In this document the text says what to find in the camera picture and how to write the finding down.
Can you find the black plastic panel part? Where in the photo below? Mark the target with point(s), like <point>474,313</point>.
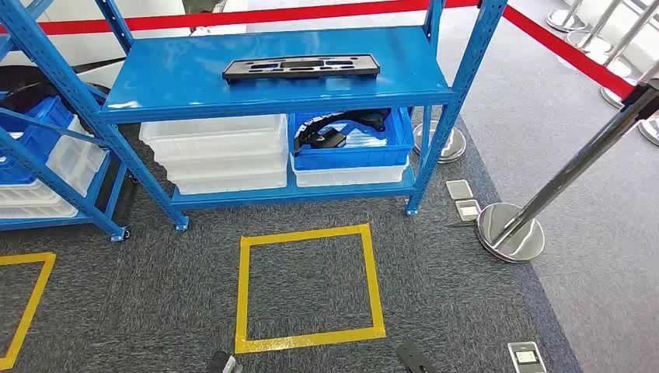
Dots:
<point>242,69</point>

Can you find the black curved plastic part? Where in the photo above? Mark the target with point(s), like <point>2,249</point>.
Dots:
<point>309,128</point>

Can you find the blue metal shelf rack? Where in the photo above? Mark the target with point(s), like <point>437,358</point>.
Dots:
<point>206,77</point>
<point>62,186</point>

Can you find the blue plastic bin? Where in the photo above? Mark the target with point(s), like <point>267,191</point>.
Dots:
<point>350,160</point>
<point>46,116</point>

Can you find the yellow floor tape square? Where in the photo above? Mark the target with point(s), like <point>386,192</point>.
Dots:
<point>309,340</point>
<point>31,303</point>

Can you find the white car body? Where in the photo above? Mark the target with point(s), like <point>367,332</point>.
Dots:
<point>77,51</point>

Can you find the chrome stanchion post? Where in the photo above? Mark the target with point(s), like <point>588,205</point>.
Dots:
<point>631,33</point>
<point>651,134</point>
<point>561,21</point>
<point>450,146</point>
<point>599,23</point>
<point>515,237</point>
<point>610,98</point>

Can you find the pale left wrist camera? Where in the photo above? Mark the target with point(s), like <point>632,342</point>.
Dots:
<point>236,367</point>

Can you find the black left camera bracket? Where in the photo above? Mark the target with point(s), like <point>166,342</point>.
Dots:
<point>219,363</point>

